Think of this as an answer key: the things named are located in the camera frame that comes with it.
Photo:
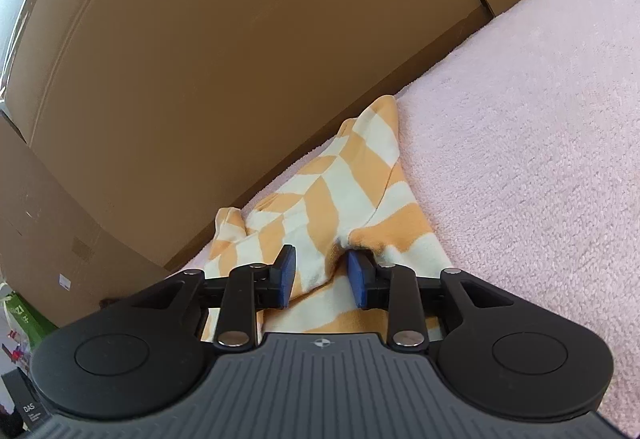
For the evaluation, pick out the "pink fleece blanket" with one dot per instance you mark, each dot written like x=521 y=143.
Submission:
x=525 y=144

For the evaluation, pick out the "orange and white striped shirt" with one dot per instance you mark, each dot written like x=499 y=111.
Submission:
x=325 y=199

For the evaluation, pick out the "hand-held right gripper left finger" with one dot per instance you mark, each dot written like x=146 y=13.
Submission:
x=286 y=276

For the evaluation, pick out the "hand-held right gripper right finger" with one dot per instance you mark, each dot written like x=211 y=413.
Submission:
x=356 y=281

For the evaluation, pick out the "green bag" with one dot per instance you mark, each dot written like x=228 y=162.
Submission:
x=20 y=314

